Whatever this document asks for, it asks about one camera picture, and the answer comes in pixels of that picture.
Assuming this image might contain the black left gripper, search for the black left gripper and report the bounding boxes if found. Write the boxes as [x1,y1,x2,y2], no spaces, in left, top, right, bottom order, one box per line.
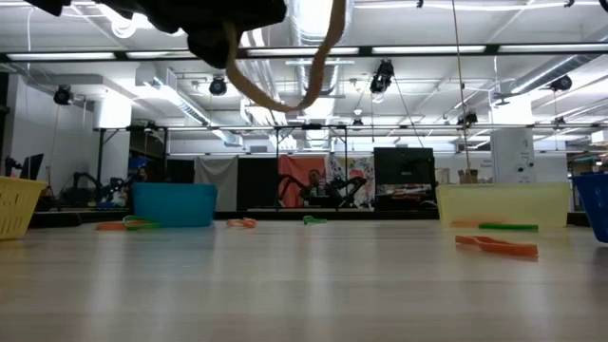
[97,0,289,71]

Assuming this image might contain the long tan rubber band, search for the long tan rubber band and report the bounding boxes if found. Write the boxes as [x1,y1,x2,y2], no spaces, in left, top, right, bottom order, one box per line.
[223,0,349,115]

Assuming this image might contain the grey cloth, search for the grey cloth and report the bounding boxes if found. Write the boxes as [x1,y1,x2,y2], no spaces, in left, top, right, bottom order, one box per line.
[193,156,239,213]

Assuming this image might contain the red cloth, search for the red cloth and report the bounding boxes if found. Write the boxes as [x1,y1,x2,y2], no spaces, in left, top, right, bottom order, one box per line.
[277,154,328,208]

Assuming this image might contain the teal plastic basket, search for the teal plastic basket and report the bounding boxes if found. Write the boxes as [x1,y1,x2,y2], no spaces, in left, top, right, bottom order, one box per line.
[131,182,219,228]

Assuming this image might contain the floral cloth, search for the floral cloth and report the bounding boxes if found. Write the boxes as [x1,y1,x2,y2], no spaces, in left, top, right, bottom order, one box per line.
[326,155,375,208]

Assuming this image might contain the small dark monitor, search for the small dark monitor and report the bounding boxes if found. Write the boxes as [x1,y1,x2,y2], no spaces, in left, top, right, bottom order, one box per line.
[4,152,46,182]

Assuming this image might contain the black monitor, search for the black monitor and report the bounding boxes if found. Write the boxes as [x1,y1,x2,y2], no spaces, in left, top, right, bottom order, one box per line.
[373,146,436,187]

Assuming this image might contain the yellow slotted basket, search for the yellow slotted basket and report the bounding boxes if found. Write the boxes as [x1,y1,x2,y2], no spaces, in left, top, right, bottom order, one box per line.
[0,176,49,241]

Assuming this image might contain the white pillar cabinet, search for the white pillar cabinet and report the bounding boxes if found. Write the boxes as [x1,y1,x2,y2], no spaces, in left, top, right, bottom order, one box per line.
[490,127,536,185]

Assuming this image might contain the translucent yellow basket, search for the translucent yellow basket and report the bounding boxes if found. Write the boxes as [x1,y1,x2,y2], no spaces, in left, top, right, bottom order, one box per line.
[435,182,571,230]

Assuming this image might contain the blue plastic basket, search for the blue plastic basket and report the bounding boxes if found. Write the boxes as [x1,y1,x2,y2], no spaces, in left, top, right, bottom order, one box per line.
[571,173,608,244]

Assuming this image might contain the black hanging camera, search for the black hanging camera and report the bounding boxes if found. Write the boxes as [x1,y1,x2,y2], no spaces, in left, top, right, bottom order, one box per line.
[52,85,75,107]
[549,74,574,93]
[208,75,229,98]

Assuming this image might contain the silver ventilation duct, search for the silver ventilation duct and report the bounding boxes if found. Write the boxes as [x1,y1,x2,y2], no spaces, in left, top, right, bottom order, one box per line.
[288,0,355,125]

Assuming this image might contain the black background rig frame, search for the black background rig frame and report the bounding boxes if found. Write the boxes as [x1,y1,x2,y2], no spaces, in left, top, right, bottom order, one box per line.
[93,123,349,213]

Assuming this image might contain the black overhead frame beam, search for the black overhead frame beam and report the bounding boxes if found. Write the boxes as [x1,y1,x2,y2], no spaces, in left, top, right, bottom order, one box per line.
[0,43,608,63]

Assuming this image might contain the black overhead camera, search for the black overhead camera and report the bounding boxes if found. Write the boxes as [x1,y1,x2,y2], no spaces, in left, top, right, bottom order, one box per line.
[369,59,396,95]

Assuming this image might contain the black table frame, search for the black table frame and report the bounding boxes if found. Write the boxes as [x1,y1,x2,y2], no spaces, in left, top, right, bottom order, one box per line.
[28,208,590,229]

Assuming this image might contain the thin hanging cable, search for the thin hanging cable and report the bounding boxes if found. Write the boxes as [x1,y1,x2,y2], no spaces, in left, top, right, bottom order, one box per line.
[450,0,472,184]

